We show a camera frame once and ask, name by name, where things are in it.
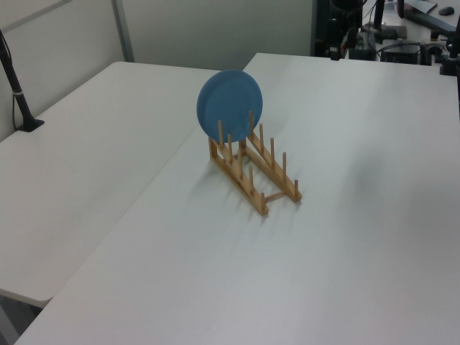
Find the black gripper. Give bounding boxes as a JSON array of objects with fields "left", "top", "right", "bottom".
[{"left": 325, "top": 0, "right": 361, "bottom": 61}]

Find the blue round plate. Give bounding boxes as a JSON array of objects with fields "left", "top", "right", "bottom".
[{"left": 195, "top": 69, "right": 263, "bottom": 142}]

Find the wooden plate rack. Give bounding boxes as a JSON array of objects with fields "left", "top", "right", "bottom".
[{"left": 208, "top": 110, "right": 303, "bottom": 217}]

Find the black electronics box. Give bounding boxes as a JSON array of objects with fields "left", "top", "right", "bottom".
[{"left": 380, "top": 42, "right": 422, "bottom": 65}]

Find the black pole with base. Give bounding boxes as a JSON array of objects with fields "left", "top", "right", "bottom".
[{"left": 0, "top": 28, "right": 46, "bottom": 132}]

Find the grey partition frame post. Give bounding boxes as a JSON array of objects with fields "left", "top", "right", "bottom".
[{"left": 114, "top": 0, "right": 136, "bottom": 63}]

